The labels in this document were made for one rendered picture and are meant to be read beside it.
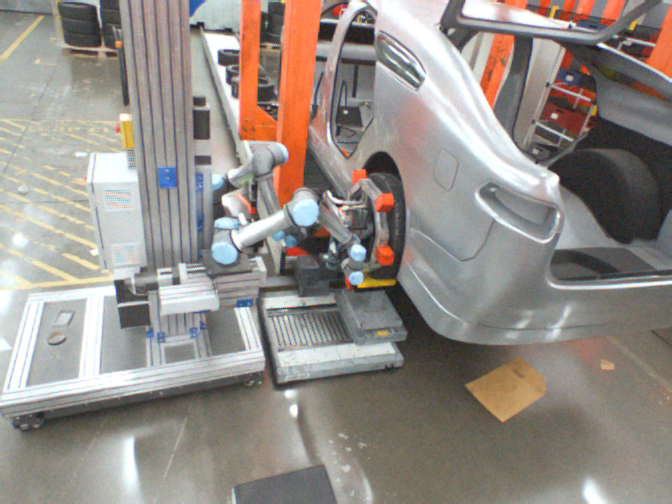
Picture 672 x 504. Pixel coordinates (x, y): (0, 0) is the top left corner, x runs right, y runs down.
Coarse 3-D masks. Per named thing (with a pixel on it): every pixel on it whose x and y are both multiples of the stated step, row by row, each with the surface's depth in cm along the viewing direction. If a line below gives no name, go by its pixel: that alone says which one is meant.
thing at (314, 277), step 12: (300, 264) 313; (312, 264) 313; (324, 264) 316; (300, 276) 313; (312, 276) 314; (324, 276) 320; (336, 276) 323; (300, 288) 334; (312, 288) 342; (324, 288) 344
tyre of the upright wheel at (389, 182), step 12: (372, 180) 274; (384, 180) 258; (396, 180) 259; (384, 192) 258; (396, 192) 252; (396, 204) 248; (396, 216) 247; (396, 228) 247; (396, 240) 248; (396, 252) 251; (396, 264) 256; (372, 276) 280; (384, 276) 266
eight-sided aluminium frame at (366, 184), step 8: (360, 184) 269; (368, 184) 268; (352, 192) 283; (360, 192) 282; (368, 192) 259; (376, 192) 258; (376, 216) 250; (384, 216) 251; (376, 224) 250; (384, 224) 250; (376, 232) 250; (384, 232) 249; (376, 240) 251; (384, 240) 251; (376, 248) 253; (368, 264) 263; (376, 264) 259; (368, 272) 279
